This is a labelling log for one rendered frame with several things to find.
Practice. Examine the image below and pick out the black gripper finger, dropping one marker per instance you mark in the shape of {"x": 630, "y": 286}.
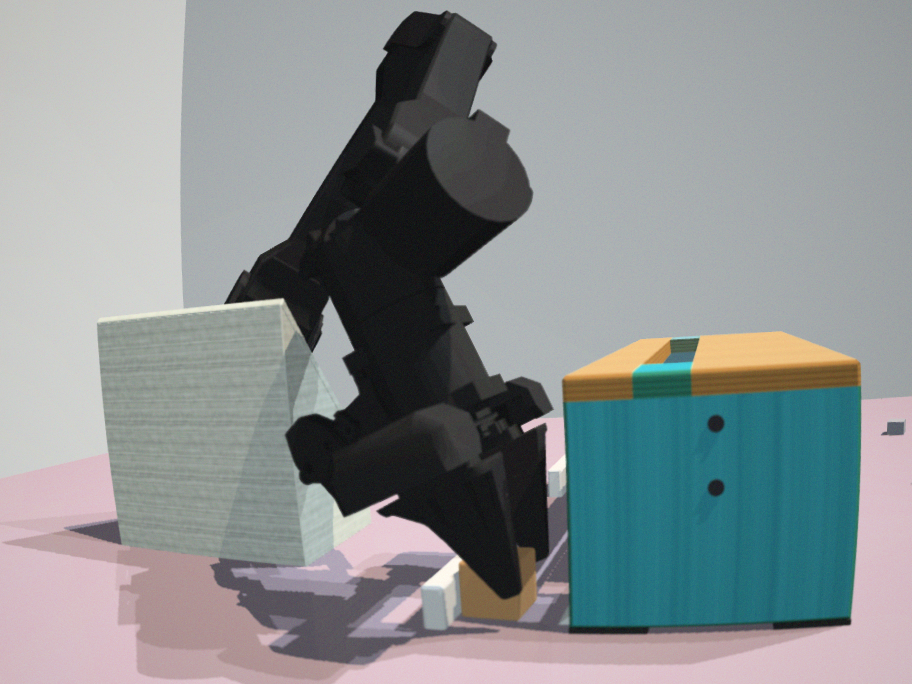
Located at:
{"x": 471, "y": 513}
{"x": 525, "y": 467}

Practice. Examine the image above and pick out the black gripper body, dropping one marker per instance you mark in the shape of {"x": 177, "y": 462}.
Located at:
{"x": 446, "y": 409}

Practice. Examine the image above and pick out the tan block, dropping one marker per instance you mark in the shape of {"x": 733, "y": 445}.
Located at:
{"x": 478, "y": 600}

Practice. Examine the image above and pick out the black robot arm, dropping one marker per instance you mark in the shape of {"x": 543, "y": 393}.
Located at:
{"x": 418, "y": 190}

